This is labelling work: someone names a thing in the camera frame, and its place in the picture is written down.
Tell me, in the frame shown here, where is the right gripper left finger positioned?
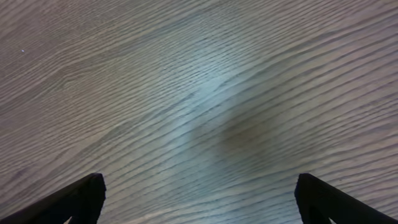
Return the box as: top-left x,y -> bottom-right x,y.
1,173 -> 106,224

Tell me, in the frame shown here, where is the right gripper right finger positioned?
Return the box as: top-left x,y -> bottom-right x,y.
294,173 -> 397,224

